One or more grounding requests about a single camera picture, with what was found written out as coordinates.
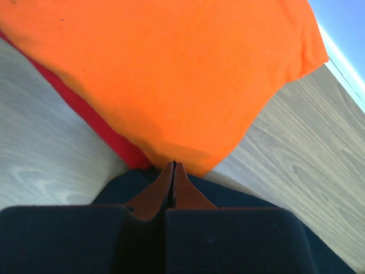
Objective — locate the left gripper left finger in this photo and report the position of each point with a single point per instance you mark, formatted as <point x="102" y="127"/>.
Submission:
<point x="95" y="238"/>

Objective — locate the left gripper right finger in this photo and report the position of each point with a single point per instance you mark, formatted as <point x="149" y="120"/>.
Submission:
<point x="202" y="238"/>

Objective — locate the red folded t shirt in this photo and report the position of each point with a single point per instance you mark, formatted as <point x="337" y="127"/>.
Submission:
<point x="128" y="152"/>

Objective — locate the orange folded t shirt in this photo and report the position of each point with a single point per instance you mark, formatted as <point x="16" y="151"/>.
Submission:
<point x="181" y="80"/>

